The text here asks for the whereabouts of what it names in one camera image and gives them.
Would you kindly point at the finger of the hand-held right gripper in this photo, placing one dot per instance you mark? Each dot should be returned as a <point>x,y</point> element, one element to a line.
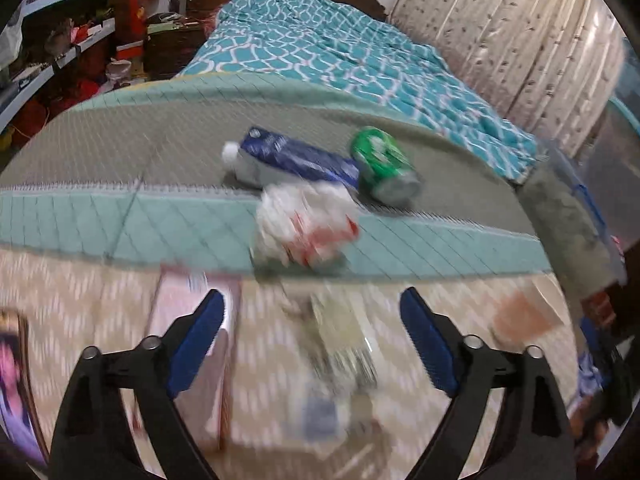
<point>592,337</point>

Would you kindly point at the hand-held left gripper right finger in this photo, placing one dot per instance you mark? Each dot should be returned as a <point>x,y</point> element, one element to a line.
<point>430,345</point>

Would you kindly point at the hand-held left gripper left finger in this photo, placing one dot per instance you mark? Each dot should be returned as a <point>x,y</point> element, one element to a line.
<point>197,340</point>

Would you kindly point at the clear plastic bottle green label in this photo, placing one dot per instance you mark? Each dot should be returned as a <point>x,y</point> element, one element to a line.
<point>340,350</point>

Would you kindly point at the green drink can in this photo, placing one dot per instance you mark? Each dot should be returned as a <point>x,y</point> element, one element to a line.
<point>380,160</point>

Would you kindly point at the dark blue milk carton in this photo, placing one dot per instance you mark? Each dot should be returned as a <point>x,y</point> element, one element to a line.
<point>300,160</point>

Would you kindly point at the red cardboard box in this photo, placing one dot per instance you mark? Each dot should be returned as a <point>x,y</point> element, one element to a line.
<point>600,306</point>

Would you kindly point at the pink and yellow box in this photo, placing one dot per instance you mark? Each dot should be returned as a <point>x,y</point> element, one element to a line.
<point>223,360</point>

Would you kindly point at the crumpled white and red wrapper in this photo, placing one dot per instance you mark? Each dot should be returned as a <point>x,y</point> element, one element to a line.
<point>300,225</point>

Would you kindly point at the printed photo card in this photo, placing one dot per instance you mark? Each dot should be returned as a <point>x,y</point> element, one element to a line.
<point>15,390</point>

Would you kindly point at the dark wooden nightstand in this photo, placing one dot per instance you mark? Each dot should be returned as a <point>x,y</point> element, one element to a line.
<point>170,50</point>

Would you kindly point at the teal patterned blanket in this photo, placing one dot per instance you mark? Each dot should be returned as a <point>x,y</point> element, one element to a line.
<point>325,50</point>

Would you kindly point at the grey metal shelf rack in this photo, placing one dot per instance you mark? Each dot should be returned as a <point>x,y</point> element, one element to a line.
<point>75,50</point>

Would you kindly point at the beige patterned curtain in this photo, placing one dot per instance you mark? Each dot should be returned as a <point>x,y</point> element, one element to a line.
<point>500,35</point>

